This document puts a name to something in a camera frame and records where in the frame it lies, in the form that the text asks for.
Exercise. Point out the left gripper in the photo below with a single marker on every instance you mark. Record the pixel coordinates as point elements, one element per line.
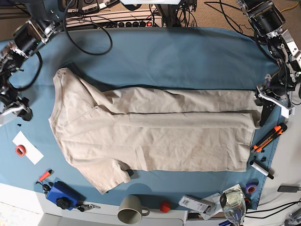
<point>268,100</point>

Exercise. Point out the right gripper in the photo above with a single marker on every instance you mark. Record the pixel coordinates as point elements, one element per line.
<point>14,110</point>

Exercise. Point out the beige T-shirt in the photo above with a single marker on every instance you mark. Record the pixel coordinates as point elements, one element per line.
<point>105,134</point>

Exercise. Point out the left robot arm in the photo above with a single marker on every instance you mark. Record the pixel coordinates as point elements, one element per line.
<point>267,22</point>

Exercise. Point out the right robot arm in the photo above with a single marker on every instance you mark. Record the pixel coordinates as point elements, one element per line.
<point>28,39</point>

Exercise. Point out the orange black utility knife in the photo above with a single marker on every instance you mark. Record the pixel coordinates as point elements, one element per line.
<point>270,136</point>

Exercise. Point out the red tape roll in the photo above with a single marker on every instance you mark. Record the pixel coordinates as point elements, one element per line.
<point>20,150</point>

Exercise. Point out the white paper sheet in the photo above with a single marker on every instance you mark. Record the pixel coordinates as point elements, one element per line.
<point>33,154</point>

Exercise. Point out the white black marker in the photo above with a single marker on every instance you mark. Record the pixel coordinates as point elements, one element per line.
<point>259,168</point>

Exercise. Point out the orange marker pen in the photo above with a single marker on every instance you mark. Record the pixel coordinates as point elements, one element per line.
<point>44,176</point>

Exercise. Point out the black phone on table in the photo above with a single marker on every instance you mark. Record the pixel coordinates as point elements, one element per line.
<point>288,189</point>

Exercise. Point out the purple tape roll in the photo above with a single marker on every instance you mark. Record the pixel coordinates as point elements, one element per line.
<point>251,188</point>

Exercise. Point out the blue box with knob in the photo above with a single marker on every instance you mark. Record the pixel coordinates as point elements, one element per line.
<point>63,196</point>

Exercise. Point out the clear wine glass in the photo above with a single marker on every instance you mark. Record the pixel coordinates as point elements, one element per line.
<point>233,206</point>

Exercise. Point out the metal keys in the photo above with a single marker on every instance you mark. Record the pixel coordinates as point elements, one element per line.
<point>86,207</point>

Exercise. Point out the white barcode package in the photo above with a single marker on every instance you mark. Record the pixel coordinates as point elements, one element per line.
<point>201,206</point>

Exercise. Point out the black power strip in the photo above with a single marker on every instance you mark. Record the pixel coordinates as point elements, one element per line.
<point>123,24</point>

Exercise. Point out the beige ceramic mug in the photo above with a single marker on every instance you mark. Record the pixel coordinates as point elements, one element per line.
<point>131,210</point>

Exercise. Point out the small red cube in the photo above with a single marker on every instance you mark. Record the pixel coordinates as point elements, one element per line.
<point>165,207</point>

